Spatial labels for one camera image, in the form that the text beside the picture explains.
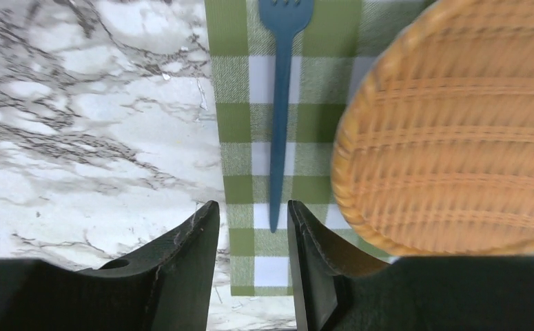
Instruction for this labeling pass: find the blue handled utensil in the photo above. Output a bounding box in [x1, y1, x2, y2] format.
[258, 0, 315, 233]

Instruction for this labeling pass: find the green white checkered cloth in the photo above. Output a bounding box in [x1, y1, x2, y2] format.
[205, 1, 427, 297]

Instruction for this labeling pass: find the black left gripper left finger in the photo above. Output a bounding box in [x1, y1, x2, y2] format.
[0, 201, 220, 330]

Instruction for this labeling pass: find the orange woven plate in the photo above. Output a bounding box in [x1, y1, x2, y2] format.
[331, 1, 534, 256]

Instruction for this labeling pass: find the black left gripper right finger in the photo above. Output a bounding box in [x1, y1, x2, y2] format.
[287, 201, 534, 330]

